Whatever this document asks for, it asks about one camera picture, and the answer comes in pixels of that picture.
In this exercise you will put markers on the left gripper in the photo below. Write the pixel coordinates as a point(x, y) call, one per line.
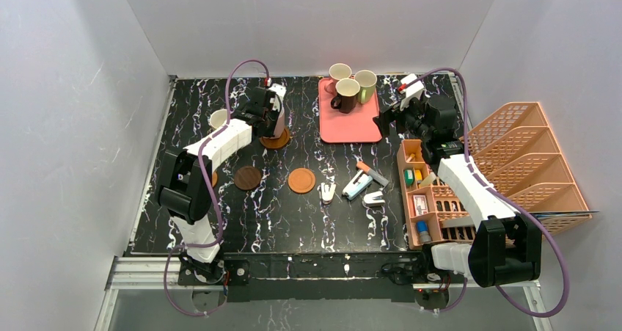
point(271, 113)

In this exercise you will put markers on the green eraser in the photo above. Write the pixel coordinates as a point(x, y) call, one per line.
point(409, 178)

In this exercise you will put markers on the dark brown mug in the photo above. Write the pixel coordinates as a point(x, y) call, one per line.
point(346, 95)

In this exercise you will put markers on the pink tray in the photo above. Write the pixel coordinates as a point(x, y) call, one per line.
point(355, 127)

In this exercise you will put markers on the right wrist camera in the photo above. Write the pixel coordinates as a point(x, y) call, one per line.
point(410, 87)

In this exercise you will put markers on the white red card box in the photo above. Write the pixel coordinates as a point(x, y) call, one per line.
point(420, 205)

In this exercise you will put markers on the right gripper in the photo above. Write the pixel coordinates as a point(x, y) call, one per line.
point(389, 119)

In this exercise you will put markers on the green mug front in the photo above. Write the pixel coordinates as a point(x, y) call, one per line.
point(219, 118)

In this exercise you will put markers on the orange grey marker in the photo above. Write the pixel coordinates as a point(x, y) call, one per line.
point(381, 180)

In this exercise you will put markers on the green mug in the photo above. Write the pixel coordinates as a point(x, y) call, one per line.
point(367, 80)
point(219, 118)

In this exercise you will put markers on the dark brown coaster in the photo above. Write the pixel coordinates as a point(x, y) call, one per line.
point(247, 178)

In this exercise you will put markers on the pink mug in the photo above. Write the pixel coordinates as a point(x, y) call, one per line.
point(337, 72)
point(279, 124)

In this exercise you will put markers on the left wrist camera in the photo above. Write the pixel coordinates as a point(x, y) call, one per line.
point(277, 94)

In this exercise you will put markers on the small white stapler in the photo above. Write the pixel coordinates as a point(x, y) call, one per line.
point(327, 191)

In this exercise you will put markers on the cream item in organizer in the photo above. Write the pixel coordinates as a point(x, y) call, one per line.
point(428, 180)

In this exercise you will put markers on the pink mug front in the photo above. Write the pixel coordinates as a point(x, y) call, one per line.
point(279, 124)

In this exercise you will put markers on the white stapler right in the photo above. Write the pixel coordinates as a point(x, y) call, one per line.
point(373, 199)

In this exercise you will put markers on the brown saucer coaster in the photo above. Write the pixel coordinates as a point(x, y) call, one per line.
point(276, 143)

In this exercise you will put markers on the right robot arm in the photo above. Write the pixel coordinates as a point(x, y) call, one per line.
point(507, 244)

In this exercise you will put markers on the blue white stapler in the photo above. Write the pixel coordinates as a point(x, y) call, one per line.
point(356, 185)

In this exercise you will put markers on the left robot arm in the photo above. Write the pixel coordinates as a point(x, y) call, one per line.
point(184, 185)

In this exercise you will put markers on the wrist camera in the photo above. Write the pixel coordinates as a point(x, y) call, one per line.
point(277, 94)
point(410, 87)

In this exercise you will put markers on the light orange coaster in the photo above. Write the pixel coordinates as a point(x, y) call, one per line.
point(301, 180)

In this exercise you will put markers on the pink mug rear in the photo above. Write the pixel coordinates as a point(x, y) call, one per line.
point(337, 72)

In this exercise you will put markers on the orange file organizer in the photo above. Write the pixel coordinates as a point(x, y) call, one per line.
point(516, 150)

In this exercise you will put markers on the blue stamp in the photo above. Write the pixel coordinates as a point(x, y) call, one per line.
point(423, 232)

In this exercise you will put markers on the green mug rear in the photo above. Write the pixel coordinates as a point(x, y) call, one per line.
point(367, 80)

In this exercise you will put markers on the orange wooden coaster front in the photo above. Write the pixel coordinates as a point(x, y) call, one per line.
point(214, 179)

